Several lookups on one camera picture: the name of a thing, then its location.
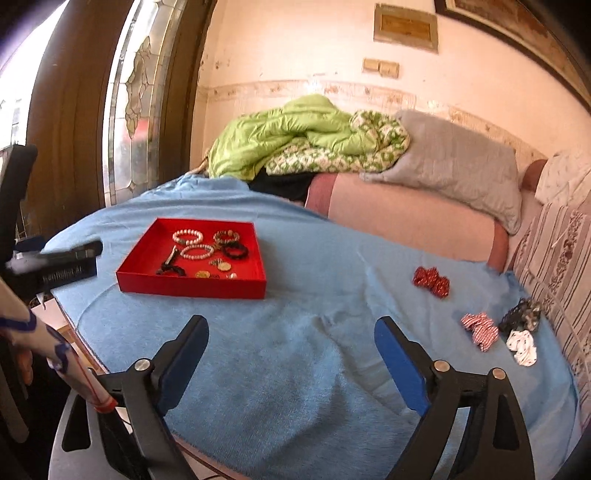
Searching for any beige wall switch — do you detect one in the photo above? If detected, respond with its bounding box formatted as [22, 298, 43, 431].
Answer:
[361, 57, 401, 79]

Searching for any striped floral cloth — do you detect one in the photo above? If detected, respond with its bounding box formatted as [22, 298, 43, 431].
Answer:
[503, 175, 591, 417]

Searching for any white patterned pillow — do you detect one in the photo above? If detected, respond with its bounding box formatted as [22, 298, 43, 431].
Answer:
[535, 150, 591, 204]

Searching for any blue cloth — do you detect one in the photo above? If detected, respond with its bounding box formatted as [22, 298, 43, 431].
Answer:
[41, 172, 581, 480]

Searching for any red dotted hair bow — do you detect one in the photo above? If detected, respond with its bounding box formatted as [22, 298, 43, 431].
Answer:
[412, 265, 451, 300]

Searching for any black lace hair bow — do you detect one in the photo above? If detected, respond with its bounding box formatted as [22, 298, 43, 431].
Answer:
[498, 297, 542, 337]

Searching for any grey pillow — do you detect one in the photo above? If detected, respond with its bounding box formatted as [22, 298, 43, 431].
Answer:
[359, 109, 524, 236]

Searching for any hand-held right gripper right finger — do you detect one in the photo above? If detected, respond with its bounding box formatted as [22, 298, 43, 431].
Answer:
[374, 316, 536, 480]

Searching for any stained glass window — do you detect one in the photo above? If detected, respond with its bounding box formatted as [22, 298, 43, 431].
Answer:
[101, 0, 160, 209]

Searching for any brown wooden door frame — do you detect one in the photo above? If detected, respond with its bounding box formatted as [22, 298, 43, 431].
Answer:
[25, 0, 218, 241]

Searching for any white printed strap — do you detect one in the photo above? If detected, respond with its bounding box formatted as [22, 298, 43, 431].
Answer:
[0, 279, 119, 413]

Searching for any white printed hair bow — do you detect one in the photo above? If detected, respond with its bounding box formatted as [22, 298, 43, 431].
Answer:
[505, 329, 539, 367]

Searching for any wall plaque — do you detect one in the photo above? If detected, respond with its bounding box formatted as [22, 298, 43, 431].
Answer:
[372, 3, 440, 55]

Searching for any white pearl bracelet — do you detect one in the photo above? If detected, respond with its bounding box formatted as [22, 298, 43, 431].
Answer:
[180, 244, 216, 260]

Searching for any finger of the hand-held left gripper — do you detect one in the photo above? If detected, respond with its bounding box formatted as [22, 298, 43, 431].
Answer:
[39, 240, 103, 264]

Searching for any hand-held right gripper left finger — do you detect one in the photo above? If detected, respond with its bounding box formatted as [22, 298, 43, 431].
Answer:
[61, 315, 210, 480]

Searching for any pearl bracelet with green bead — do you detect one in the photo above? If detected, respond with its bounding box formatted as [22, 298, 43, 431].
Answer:
[172, 229, 205, 247]

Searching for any green patterned quilt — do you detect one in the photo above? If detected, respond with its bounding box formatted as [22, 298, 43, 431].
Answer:
[207, 93, 412, 182]

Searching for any red white striped hair bow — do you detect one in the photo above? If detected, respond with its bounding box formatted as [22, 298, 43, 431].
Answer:
[460, 312, 501, 353]

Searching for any black ribbon hair clip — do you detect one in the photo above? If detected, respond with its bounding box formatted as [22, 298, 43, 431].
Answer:
[155, 246, 188, 278]

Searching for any red jewelry tray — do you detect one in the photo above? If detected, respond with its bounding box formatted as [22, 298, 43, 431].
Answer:
[115, 217, 269, 300]

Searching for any dark cloth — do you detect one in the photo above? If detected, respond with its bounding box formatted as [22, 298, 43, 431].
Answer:
[246, 168, 320, 204]

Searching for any dark picture frame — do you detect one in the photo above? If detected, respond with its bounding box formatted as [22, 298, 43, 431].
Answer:
[433, 0, 591, 112]

